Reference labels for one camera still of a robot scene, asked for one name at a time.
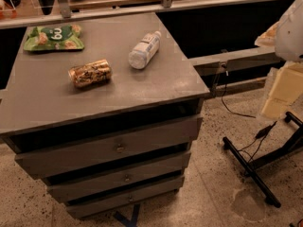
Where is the middle grey drawer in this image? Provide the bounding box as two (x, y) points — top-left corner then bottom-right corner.
(47, 150), (190, 202)

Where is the black metal floor stand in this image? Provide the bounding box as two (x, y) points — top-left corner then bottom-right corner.
(222, 111), (303, 209)

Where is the grey drawer cabinet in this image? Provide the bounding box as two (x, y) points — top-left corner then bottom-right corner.
(0, 14), (207, 207)

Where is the clear plastic water bottle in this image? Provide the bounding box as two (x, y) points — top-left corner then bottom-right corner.
(129, 31), (161, 70)

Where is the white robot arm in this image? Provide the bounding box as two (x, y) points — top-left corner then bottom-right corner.
(255, 0), (303, 119)

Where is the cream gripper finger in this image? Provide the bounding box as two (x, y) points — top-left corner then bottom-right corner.
(260, 61), (303, 119)
(255, 22), (278, 47)

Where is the top grey drawer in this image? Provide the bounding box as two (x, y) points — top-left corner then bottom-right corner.
(15, 114), (202, 179)

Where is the green snack bag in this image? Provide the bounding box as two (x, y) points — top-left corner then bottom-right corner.
(24, 25), (84, 52)

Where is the grey drawer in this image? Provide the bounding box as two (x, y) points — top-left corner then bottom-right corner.
(15, 114), (202, 179)
(47, 150), (190, 202)
(66, 175), (185, 218)

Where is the black floor cable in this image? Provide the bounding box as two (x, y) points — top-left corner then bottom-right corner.
(220, 70), (278, 175)

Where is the orange soda can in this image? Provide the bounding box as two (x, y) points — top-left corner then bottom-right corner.
(68, 60), (112, 88)

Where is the metal frame rail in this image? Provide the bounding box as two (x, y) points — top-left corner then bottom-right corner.
(0, 0), (275, 29)

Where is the bottom grey drawer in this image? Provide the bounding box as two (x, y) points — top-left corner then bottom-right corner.
(66, 175), (185, 218)

